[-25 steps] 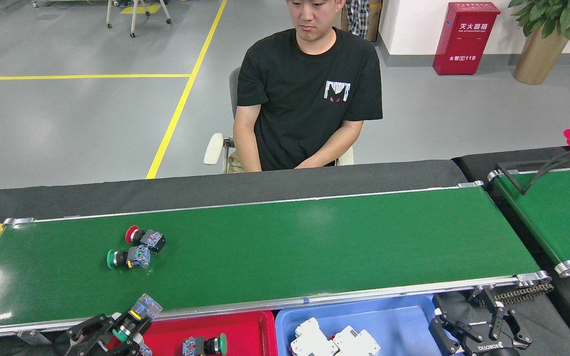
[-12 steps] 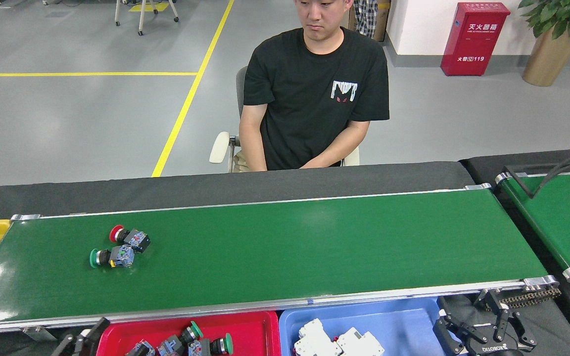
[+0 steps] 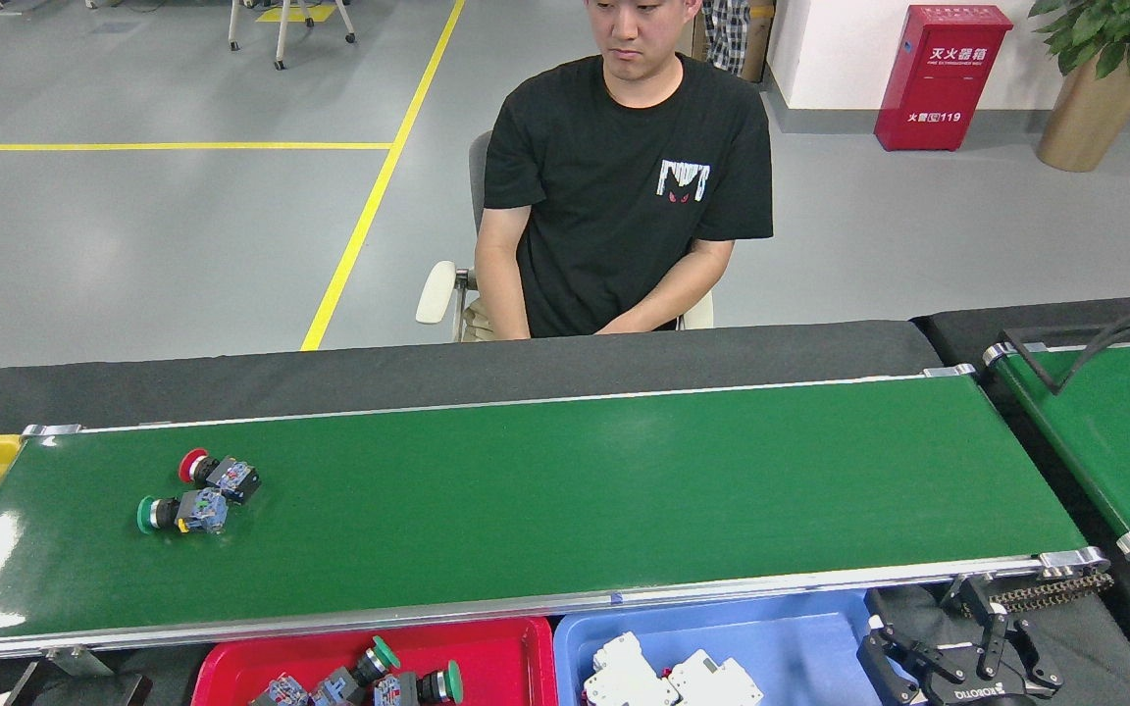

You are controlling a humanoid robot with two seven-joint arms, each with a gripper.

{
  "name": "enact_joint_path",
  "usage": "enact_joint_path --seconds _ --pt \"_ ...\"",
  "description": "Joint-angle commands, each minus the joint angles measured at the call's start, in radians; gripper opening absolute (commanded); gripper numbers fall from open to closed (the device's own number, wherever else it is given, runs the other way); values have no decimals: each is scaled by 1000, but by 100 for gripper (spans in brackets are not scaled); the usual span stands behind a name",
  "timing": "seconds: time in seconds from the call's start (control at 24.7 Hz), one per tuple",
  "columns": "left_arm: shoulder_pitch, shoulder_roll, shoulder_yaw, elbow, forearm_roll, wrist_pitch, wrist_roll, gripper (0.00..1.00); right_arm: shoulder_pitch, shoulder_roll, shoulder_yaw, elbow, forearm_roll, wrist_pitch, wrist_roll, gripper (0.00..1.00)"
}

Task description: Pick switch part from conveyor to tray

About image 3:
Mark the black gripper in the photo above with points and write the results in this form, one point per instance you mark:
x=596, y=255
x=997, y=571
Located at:
x=979, y=694

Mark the white wheeled stand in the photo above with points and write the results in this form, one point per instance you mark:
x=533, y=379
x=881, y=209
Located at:
x=282, y=37

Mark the red plastic tray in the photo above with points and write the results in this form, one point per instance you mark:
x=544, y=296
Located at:
x=487, y=647

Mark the background person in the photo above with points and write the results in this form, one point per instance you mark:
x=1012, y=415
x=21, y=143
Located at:
x=725, y=34

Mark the long green conveyor belt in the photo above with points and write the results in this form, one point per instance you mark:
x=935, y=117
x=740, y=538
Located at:
x=624, y=490

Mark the person's right forearm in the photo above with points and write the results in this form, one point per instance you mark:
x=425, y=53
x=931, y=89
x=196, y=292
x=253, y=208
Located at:
x=503, y=304

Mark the red cap push button switch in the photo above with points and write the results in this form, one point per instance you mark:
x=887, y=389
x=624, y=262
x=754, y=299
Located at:
x=234, y=478

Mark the person's left forearm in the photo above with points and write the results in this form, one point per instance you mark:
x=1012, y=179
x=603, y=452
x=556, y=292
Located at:
x=676, y=292

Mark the brown cardboard box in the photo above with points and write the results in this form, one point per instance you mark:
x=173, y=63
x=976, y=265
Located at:
x=757, y=44

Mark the potted plant gold pot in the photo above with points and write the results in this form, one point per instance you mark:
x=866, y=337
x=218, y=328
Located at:
x=1090, y=123

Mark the blue plastic tray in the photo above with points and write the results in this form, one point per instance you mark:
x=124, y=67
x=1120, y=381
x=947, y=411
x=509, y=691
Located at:
x=781, y=637

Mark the red fire extinguisher box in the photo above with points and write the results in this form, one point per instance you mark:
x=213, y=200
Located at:
x=943, y=88

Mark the green feeder conveyor belt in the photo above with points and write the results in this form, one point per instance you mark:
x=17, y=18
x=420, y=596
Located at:
x=1129, y=451

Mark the grey office chair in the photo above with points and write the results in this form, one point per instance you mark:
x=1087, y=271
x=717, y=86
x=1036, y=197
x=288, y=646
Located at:
x=435, y=291

